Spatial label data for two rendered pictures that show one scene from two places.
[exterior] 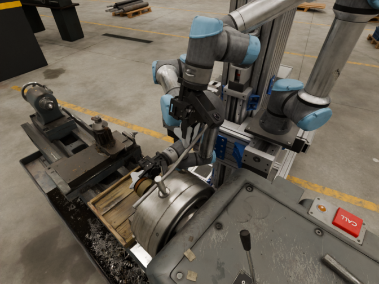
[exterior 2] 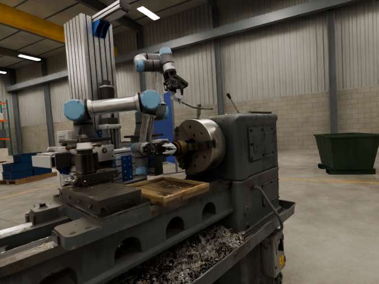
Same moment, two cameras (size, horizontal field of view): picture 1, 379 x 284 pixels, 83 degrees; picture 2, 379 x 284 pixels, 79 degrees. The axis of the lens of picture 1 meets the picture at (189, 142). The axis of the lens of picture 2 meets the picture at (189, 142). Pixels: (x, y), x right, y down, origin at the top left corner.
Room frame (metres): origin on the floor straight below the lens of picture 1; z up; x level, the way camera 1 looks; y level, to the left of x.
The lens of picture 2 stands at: (0.40, 1.41, 1.18)
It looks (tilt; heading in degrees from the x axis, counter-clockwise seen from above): 3 degrees down; 272
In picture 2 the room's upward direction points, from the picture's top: 4 degrees counter-clockwise
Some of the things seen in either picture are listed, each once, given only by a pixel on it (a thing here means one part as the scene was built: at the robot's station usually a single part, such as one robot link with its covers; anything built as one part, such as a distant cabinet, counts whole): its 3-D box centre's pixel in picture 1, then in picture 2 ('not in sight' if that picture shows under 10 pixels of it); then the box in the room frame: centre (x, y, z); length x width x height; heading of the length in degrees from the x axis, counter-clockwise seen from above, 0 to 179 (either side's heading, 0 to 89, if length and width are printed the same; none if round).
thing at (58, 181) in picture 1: (95, 158); (84, 209); (0.85, 0.55, 0.90); 0.47 x 0.30 x 0.06; 139
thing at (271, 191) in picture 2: not in sight; (236, 227); (0.16, -0.25, 0.43); 0.60 x 0.48 x 0.86; 49
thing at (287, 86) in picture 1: (285, 95); (142, 113); (0.82, -0.42, 1.33); 0.13 x 0.12 x 0.14; 19
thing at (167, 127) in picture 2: not in sight; (154, 132); (1.93, -6.73, 1.18); 4.12 x 0.80 x 2.35; 116
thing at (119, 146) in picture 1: (109, 145); (93, 177); (0.86, 0.45, 0.99); 0.20 x 0.10 x 0.05; 49
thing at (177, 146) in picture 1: (180, 148); (140, 149); (0.75, 0.04, 1.08); 0.11 x 0.08 x 0.09; 137
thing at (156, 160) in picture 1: (154, 164); (154, 149); (0.64, 0.16, 1.08); 0.12 x 0.09 x 0.08; 137
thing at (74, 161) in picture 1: (98, 154); (93, 192); (0.83, 0.51, 0.95); 0.43 x 0.17 x 0.05; 139
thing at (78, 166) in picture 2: (102, 133); (87, 161); (0.87, 0.47, 1.07); 0.07 x 0.07 x 0.10; 49
